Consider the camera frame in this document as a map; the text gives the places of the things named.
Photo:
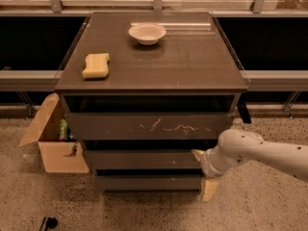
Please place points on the grey bottom drawer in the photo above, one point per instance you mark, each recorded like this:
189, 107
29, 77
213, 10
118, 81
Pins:
143, 184

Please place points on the grey drawer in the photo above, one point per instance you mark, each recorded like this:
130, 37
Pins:
147, 159
101, 126
143, 184

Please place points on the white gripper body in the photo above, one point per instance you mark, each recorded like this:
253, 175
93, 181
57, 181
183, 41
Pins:
207, 166

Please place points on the yellow sponge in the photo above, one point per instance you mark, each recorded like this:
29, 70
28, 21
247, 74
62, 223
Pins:
96, 66

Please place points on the grey metal window rail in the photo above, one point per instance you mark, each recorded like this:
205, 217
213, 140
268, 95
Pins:
29, 80

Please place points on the grey top drawer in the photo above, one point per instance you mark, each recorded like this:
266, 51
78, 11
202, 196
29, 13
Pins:
101, 126

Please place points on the white bowl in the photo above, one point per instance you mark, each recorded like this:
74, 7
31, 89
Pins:
147, 33

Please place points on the dark grey drawer cabinet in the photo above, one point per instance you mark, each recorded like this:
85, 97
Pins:
191, 70

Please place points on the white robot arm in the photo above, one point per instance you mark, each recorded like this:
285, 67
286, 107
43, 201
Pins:
236, 147

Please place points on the black object on floor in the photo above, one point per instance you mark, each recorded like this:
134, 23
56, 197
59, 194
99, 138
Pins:
48, 223

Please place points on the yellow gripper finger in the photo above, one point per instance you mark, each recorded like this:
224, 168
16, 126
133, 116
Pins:
208, 188
198, 154

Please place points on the green snack bag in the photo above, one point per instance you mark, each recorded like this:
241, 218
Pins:
65, 133

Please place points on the open cardboard box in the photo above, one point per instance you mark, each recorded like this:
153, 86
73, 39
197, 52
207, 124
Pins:
57, 156

